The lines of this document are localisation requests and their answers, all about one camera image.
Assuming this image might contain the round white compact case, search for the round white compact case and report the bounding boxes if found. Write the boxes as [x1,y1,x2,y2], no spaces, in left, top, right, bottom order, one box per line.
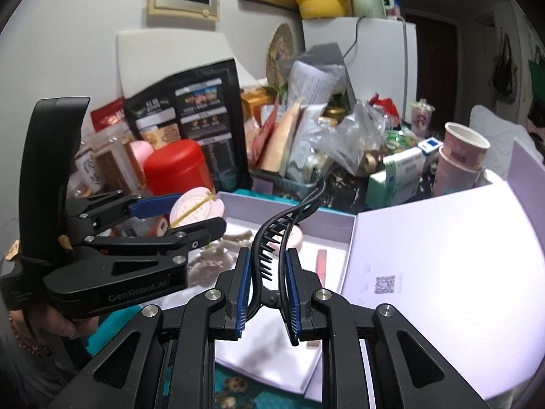
[169,186,226,228]

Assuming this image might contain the black curved hair clip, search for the black curved hair clip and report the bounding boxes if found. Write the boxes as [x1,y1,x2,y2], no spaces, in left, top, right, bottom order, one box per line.
[247,179,327,320]

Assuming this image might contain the gold flower hair claw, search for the gold flower hair claw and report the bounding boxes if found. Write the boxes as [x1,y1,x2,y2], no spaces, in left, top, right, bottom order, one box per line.
[214,377,253,409]

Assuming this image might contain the person's left hand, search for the person's left hand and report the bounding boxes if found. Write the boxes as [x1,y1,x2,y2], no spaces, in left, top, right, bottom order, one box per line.
[27,305,100,343]

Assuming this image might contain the red cylindrical canister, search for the red cylindrical canister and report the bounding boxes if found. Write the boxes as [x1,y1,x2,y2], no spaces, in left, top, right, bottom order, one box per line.
[143,139,215,196]

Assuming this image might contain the beige hair claw clip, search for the beige hair claw clip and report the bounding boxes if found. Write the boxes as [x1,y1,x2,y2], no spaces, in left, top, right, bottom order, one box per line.
[188,231,253,287]

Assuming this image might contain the pink lipstick tube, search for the pink lipstick tube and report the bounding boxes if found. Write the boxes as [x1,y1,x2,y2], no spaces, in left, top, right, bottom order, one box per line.
[315,249,327,286]

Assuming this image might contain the small pink round jar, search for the small pink round jar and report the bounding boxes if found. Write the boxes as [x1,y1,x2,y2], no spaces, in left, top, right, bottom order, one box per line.
[267,225,304,256]

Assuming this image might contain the teal bubble mailer mat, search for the teal bubble mailer mat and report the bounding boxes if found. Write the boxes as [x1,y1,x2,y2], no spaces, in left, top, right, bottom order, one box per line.
[84,305,324,409]

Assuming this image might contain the red snack packet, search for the red snack packet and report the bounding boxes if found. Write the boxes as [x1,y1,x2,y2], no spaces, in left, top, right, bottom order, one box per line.
[91,98,126,132]

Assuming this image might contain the black snack pouch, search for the black snack pouch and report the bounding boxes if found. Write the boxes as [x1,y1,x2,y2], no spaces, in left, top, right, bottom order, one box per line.
[124,59,251,192]

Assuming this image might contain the medicine box white green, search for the medicine box white green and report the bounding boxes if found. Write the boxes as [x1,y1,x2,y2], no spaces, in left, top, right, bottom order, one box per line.
[366,147,426,210]

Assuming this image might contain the lilac gift box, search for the lilac gift box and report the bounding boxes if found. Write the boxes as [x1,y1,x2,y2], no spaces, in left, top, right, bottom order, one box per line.
[139,136,545,404]

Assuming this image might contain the clear plastic bag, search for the clear plastic bag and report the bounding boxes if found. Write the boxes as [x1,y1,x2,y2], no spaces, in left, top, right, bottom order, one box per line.
[308,102,388,177]

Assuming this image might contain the pink paper cups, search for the pink paper cups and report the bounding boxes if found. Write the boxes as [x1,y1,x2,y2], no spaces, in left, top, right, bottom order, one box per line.
[432,122,491,197]

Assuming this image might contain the white mini fridge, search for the white mini fridge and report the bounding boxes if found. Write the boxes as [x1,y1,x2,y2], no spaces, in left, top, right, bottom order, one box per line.
[302,17,418,123]

